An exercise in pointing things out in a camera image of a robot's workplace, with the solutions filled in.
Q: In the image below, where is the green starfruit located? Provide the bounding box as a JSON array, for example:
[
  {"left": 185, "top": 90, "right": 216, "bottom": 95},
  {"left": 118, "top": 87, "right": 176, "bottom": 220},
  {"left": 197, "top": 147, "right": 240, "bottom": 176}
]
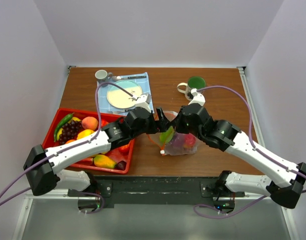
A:
[{"left": 159, "top": 126, "right": 175, "bottom": 144}]

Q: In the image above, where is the purple onion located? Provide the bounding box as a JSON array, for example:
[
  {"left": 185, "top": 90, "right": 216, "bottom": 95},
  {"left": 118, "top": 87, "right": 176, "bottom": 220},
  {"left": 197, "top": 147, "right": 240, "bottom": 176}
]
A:
[{"left": 169, "top": 132, "right": 186, "bottom": 149}]

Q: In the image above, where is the red apple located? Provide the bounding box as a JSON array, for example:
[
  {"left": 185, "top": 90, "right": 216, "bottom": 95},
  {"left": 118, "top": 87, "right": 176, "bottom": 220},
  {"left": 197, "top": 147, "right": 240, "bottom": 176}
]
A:
[{"left": 183, "top": 133, "right": 196, "bottom": 149}]

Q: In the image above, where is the clear zip top bag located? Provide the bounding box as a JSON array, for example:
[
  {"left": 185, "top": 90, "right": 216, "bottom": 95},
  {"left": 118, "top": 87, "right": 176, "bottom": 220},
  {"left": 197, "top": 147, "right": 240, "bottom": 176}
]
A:
[{"left": 145, "top": 109, "right": 200, "bottom": 156}]

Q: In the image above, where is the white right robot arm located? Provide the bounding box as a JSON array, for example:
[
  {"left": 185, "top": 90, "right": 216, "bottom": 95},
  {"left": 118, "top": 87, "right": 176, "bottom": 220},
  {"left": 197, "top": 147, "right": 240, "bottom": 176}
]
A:
[{"left": 171, "top": 103, "right": 306, "bottom": 209}]

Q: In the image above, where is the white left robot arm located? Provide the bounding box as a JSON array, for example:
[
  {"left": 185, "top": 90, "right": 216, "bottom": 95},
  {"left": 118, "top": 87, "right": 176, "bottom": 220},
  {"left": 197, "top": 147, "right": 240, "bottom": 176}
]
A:
[{"left": 23, "top": 107, "right": 171, "bottom": 196}]

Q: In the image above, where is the cream and blue plate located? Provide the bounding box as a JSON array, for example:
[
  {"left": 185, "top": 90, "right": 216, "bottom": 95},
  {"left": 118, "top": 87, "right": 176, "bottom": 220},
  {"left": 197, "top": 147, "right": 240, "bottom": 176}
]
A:
[{"left": 106, "top": 80, "right": 143, "bottom": 109}]

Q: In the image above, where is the green floral mug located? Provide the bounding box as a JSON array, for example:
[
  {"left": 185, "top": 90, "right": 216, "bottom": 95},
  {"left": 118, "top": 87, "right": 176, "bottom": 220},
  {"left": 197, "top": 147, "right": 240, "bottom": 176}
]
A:
[{"left": 176, "top": 76, "right": 207, "bottom": 101}]

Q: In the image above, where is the dark red fig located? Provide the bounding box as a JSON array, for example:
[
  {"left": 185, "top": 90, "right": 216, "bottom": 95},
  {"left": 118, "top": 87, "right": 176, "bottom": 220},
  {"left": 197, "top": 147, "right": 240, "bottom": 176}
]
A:
[{"left": 115, "top": 160, "right": 127, "bottom": 171}]

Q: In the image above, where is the red plastic tray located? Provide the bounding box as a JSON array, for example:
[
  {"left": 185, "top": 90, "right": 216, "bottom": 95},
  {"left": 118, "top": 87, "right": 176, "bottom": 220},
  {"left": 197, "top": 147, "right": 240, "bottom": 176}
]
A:
[{"left": 42, "top": 108, "right": 135, "bottom": 175}]

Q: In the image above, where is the peach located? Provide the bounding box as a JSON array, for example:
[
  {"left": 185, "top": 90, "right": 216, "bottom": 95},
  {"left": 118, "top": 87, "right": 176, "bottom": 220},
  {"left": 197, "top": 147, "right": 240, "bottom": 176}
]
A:
[{"left": 81, "top": 116, "right": 99, "bottom": 131}]

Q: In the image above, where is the yellow bell pepper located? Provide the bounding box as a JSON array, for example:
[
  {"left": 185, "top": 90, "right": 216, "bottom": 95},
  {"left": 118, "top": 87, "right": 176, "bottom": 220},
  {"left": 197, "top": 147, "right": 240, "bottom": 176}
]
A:
[{"left": 76, "top": 129, "right": 95, "bottom": 140}]

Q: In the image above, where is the yellow orange papaya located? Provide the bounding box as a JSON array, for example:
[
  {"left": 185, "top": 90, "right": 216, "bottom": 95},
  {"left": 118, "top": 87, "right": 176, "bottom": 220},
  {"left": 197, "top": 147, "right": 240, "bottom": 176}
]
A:
[{"left": 93, "top": 154, "right": 117, "bottom": 169}]

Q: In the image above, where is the small grey mug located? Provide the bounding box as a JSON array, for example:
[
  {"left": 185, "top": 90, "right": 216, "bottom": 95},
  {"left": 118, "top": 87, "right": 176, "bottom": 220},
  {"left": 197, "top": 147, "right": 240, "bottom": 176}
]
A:
[{"left": 94, "top": 69, "right": 113, "bottom": 88}]

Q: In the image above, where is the red chili pepper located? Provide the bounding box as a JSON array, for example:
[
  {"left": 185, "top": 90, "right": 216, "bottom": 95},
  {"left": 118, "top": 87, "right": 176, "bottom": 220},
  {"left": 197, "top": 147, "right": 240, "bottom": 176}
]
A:
[{"left": 77, "top": 157, "right": 94, "bottom": 166}]

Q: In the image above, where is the dark purple grape bunch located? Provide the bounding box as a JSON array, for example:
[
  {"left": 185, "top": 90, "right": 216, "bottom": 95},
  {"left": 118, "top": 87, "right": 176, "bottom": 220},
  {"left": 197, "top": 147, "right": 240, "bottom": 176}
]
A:
[{"left": 57, "top": 120, "right": 82, "bottom": 145}]

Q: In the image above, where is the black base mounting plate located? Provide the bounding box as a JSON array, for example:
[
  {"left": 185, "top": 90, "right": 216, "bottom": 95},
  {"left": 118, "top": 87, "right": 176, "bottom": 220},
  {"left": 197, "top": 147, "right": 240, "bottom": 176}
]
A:
[{"left": 67, "top": 174, "right": 246, "bottom": 210}]

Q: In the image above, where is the green chili pepper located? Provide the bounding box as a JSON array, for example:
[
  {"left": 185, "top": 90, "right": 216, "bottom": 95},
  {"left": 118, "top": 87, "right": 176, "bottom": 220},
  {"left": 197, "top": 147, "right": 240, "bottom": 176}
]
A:
[{"left": 53, "top": 113, "right": 74, "bottom": 142}]

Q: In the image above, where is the orange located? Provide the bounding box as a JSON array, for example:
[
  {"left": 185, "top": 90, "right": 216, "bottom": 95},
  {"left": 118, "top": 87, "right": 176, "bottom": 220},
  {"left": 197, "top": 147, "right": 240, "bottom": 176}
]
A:
[{"left": 65, "top": 139, "right": 75, "bottom": 144}]

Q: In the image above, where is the yellow lemon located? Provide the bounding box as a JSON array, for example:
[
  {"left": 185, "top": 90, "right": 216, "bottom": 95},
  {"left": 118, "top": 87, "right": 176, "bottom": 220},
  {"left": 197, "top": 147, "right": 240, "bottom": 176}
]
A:
[{"left": 56, "top": 128, "right": 63, "bottom": 141}]

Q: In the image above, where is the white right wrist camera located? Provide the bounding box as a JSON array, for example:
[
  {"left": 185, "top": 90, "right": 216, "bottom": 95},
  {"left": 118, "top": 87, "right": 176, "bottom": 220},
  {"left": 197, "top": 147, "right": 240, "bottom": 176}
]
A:
[{"left": 188, "top": 88, "right": 206, "bottom": 107}]

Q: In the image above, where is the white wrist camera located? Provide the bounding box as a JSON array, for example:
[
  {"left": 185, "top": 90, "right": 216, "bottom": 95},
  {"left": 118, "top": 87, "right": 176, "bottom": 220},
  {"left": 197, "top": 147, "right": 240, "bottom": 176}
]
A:
[
  {"left": 131, "top": 93, "right": 152, "bottom": 112},
  {"left": 188, "top": 88, "right": 206, "bottom": 107}
]

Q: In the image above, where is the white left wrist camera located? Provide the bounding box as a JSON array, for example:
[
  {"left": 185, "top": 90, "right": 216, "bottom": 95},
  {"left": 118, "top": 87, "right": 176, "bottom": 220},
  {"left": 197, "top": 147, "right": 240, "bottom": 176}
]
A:
[{"left": 131, "top": 93, "right": 152, "bottom": 112}]

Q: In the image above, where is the metal fork black handle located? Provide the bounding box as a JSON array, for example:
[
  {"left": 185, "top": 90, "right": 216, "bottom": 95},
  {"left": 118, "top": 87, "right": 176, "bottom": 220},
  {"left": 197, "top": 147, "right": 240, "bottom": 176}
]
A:
[{"left": 107, "top": 108, "right": 133, "bottom": 115}]

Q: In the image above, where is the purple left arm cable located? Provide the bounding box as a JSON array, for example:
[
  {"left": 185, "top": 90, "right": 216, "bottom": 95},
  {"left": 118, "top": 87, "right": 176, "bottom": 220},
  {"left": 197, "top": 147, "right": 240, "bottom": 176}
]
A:
[{"left": 0, "top": 82, "right": 138, "bottom": 213}]

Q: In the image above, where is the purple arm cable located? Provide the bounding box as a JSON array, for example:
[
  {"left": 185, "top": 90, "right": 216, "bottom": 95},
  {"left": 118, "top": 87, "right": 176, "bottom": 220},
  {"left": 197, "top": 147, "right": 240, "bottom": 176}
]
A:
[
  {"left": 0, "top": 82, "right": 138, "bottom": 213},
  {"left": 192, "top": 85, "right": 306, "bottom": 219}
]

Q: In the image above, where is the metal spoon black handle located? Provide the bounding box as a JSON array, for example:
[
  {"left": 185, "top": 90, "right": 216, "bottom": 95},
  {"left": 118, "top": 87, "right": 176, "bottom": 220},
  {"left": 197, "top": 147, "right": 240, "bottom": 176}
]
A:
[{"left": 112, "top": 75, "right": 147, "bottom": 82}]

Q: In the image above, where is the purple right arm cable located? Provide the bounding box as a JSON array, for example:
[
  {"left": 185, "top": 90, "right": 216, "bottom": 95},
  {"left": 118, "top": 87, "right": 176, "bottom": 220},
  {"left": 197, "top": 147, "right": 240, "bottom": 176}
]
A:
[{"left": 192, "top": 85, "right": 306, "bottom": 219}]

